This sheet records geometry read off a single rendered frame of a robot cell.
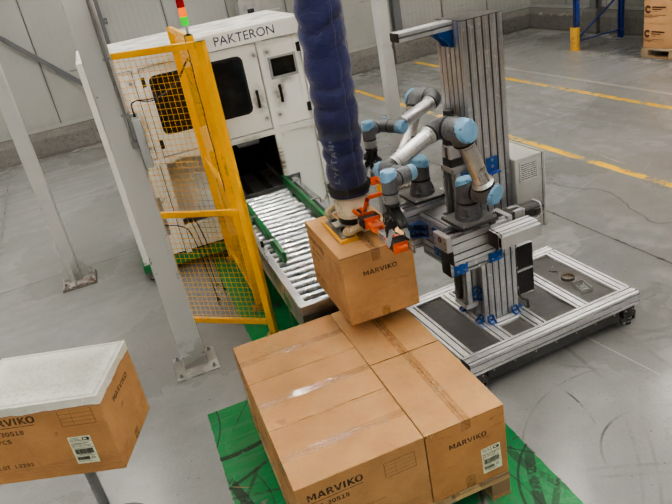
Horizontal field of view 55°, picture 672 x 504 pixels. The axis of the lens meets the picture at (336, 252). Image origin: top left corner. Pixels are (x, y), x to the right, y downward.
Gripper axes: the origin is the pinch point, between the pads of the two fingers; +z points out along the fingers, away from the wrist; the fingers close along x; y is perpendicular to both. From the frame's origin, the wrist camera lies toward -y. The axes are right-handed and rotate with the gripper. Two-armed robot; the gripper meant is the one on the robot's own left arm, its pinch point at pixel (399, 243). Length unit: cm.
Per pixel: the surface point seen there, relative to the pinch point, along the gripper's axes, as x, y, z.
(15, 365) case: 180, 38, 20
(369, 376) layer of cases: 25, 1, 66
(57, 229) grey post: 187, 356, 60
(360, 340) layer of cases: 17, 33, 66
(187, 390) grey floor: 114, 125, 120
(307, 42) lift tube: 11, 53, -89
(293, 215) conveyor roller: -4, 233, 63
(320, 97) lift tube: 10, 52, -63
